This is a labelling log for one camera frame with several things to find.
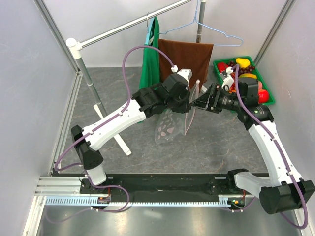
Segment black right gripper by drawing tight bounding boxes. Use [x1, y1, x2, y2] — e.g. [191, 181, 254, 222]
[190, 82, 244, 114]

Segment clear pink-dotted zip bag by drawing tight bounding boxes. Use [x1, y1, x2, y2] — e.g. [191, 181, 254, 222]
[154, 80, 201, 146]

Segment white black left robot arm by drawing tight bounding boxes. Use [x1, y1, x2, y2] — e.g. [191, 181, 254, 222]
[71, 69, 192, 193]

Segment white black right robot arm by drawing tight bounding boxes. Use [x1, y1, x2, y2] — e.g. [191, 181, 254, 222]
[192, 77, 315, 214]

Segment green shirt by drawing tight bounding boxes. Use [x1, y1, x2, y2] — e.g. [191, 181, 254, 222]
[139, 17, 160, 89]

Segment red toy bell pepper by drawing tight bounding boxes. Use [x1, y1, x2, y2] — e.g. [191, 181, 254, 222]
[217, 62, 229, 73]

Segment brown towel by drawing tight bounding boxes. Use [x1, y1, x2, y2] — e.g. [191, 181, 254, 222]
[158, 39, 214, 88]

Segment dark red toy grapes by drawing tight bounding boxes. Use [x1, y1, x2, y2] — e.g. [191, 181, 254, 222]
[228, 61, 255, 76]

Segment yellow toy pear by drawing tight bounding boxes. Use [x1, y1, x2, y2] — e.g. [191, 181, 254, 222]
[235, 58, 251, 68]

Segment red toy apple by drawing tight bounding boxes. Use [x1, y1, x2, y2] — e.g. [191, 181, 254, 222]
[258, 89, 269, 104]

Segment green plastic tray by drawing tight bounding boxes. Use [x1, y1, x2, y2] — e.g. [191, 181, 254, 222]
[213, 56, 275, 106]

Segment white metal clothes rack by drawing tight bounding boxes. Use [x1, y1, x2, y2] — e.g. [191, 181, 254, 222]
[65, 0, 206, 156]

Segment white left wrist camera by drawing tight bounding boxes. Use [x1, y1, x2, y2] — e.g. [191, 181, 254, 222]
[171, 65, 192, 82]

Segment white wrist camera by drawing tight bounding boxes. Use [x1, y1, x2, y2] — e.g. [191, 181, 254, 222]
[220, 67, 234, 88]
[171, 65, 192, 82]

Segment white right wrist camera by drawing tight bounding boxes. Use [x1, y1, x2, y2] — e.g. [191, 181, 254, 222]
[220, 67, 234, 88]

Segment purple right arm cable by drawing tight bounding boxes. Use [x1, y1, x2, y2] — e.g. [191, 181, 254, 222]
[220, 64, 310, 230]

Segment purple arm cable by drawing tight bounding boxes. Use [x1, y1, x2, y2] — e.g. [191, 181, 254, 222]
[220, 64, 310, 230]
[45, 45, 178, 223]

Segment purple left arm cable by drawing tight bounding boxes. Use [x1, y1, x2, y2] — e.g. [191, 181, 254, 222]
[45, 45, 178, 223]

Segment light blue wire hanger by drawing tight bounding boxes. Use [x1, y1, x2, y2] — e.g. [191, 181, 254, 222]
[159, 0, 244, 47]

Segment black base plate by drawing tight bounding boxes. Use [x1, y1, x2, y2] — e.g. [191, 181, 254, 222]
[79, 173, 271, 197]

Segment grey slotted cable duct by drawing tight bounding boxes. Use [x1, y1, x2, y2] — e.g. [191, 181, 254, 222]
[45, 196, 232, 207]

